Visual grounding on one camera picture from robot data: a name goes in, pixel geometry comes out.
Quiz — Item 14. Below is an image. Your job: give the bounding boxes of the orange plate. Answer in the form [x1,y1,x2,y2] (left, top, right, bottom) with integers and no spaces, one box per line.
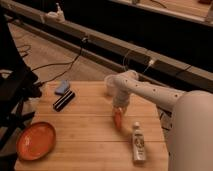
[16,122,56,161]

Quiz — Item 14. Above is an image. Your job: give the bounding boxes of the black chair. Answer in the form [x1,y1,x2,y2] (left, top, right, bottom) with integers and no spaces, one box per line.
[0,7,42,171]

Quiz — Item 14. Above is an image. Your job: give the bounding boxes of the black cable on floor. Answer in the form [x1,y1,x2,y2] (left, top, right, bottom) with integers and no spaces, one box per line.
[31,35,90,86]

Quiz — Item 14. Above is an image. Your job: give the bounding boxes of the clear plastic bottle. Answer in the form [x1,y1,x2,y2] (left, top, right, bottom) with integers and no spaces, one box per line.
[132,122,146,163]

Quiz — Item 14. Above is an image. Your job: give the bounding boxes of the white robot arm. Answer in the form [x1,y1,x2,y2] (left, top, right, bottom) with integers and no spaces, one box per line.
[113,71,213,171]

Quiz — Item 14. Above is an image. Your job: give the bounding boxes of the white device on rail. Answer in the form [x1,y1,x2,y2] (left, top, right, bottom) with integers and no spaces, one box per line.
[40,4,65,22]

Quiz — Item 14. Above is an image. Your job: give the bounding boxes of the black striped case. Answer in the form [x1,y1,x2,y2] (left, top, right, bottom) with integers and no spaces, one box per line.
[53,90,75,112]

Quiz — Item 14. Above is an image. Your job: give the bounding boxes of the grey metal rail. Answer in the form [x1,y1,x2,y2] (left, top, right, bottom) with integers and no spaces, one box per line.
[0,0,213,92]

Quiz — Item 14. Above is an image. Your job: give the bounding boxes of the blue sponge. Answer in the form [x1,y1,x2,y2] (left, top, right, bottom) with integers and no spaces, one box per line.
[55,80,70,95]

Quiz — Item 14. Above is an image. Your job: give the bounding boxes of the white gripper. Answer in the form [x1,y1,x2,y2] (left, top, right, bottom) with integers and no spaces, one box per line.
[112,90,130,117]

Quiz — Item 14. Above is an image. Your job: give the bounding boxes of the black cables near box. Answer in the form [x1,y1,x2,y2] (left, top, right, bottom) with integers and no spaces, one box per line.
[158,108,172,134]

